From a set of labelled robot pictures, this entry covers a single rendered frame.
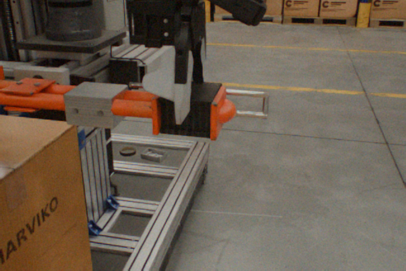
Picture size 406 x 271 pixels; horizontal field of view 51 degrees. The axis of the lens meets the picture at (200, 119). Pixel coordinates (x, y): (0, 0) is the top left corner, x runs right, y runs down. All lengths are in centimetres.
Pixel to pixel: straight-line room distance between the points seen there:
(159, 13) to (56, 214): 49
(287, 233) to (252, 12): 171
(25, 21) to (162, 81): 92
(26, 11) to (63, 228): 72
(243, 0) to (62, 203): 56
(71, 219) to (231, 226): 131
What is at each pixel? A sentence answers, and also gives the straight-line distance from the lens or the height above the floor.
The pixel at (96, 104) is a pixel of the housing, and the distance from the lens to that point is 57.
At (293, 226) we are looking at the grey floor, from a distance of 218.
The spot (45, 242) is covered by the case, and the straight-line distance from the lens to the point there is 86.
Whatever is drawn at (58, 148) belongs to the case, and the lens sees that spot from 83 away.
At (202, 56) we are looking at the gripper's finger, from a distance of 57.
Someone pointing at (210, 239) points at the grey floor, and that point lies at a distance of 205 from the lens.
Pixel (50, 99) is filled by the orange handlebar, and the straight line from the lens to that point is 61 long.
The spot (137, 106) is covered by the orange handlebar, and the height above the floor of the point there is 108.
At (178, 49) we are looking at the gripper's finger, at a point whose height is 116.
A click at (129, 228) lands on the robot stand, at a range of 179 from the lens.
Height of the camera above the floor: 127
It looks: 22 degrees down
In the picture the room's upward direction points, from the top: straight up
